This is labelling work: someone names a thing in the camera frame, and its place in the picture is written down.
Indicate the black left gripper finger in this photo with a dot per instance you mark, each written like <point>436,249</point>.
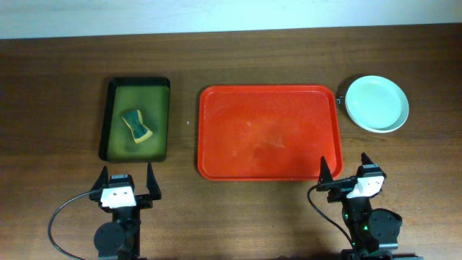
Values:
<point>102,181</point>
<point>152,185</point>

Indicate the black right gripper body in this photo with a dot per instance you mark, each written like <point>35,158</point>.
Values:
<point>353,209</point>

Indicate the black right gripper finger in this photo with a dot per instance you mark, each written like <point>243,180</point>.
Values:
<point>325,179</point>
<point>367,163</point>

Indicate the light green plate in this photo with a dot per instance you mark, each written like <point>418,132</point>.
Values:
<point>376,104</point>

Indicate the green yellow sponge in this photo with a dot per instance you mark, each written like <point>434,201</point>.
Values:
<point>134,121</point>

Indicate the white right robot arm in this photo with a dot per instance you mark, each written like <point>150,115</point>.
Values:
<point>372,233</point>

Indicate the black tray with green liquid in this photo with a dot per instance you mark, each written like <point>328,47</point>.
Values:
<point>150,95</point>

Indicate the red plastic tray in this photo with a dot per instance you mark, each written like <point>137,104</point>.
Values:
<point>268,132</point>

